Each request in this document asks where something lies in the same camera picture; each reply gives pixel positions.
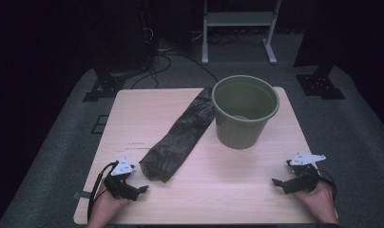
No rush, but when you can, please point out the green plastic trash bin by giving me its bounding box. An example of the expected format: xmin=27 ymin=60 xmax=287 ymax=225
xmin=211 ymin=74 xmax=280 ymax=150

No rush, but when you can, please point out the long black floor cable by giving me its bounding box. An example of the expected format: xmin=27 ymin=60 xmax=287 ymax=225
xmin=156 ymin=51 xmax=221 ymax=84

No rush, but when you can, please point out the black plastic garbage bag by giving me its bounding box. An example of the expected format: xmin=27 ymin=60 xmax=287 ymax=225
xmin=139 ymin=86 xmax=217 ymax=184

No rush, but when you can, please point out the looped black floor cable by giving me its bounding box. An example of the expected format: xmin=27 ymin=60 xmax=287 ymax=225
xmin=130 ymin=54 xmax=173 ymax=90

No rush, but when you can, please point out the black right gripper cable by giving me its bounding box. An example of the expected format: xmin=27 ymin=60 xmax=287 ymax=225
xmin=317 ymin=169 xmax=338 ymax=199

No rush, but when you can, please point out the white metal stand frame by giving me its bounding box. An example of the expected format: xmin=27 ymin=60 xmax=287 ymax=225
xmin=202 ymin=0 xmax=282 ymax=66

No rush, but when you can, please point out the grey tape strip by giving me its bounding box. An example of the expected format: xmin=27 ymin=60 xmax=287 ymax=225
xmin=73 ymin=190 xmax=92 ymax=200

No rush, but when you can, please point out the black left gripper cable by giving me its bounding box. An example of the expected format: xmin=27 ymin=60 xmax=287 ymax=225
xmin=86 ymin=161 xmax=119 ymax=222

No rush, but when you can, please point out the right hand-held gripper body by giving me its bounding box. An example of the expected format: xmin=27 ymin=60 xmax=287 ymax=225
xmin=282 ymin=152 xmax=327 ymax=195

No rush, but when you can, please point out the black stand base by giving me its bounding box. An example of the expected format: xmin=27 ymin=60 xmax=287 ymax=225
xmin=295 ymin=65 xmax=346 ymax=101
xmin=82 ymin=66 xmax=127 ymax=103

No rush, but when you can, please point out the black floor tape frame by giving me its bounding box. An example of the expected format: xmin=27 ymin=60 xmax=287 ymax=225
xmin=90 ymin=114 xmax=109 ymax=135

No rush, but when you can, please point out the person's right hand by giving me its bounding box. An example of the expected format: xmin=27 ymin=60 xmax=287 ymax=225
xmin=294 ymin=181 xmax=339 ymax=224

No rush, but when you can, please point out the dark equipment cabinet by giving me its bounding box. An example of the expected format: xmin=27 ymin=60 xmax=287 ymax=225
xmin=91 ymin=0 xmax=158 ymax=73

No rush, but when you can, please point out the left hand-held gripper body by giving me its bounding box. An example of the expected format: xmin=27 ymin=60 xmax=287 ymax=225
xmin=103 ymin=157 xmax=141 ymax=201

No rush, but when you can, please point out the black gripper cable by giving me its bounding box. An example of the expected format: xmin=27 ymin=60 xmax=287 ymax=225
xmin=317 ymin=169 xmax=338 ymax=199
xmin=86 ymin=161 xmax=119 ymax=222

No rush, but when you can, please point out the bundle of dark cables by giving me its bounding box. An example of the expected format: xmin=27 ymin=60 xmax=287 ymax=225
xmin=207 ymin=31 xmax=240 ymax=46

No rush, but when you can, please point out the person's left hand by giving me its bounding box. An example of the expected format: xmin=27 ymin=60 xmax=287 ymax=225
xmin=90 ymin=181 xmax=131 ymax=223

